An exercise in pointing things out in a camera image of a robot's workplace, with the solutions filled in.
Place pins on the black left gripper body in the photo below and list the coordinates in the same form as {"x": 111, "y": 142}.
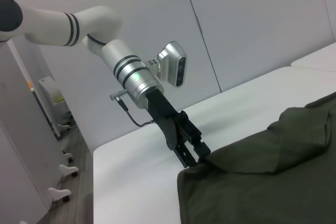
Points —
{"x": 164, "y": 119}

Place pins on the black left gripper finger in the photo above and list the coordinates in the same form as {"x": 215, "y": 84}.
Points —
{"x": 195, "y": 140}
{"x": 187, "y": 157}

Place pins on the dark green t-shirt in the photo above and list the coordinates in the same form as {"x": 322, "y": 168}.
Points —
{"x": 262, "y": 182}

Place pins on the white and silver left arm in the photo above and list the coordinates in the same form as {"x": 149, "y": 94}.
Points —
{"x": 52, "y": 28}

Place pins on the white rolling cart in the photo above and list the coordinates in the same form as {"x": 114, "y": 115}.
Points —
{"x": 48, "y": 95}

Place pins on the white partition panel on casters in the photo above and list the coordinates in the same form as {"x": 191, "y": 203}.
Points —
{"x": 15, "y": 129}

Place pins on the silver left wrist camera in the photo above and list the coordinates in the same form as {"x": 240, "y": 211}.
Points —
{"x": 170, "y": 61}

